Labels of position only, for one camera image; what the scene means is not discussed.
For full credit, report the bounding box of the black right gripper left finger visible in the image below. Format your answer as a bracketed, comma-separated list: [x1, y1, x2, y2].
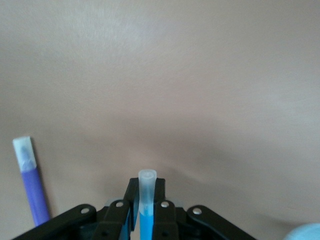
[11, 177, 140, 240]

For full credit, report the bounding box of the blue marker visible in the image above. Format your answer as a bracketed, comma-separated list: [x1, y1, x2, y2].
[137, 169, 159, 240]

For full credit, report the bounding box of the brown table cover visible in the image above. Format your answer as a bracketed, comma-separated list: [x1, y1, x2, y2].
[0, 0, 320, 240]

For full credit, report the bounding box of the purple marker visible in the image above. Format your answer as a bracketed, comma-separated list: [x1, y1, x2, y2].
[12, 135, 51, 228]

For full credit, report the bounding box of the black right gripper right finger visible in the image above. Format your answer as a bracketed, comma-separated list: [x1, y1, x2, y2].
[151, 177, 257, 240]

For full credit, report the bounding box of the translucent blue plastic cup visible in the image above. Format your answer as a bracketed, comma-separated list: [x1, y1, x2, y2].
[284, 223, 320, 240]

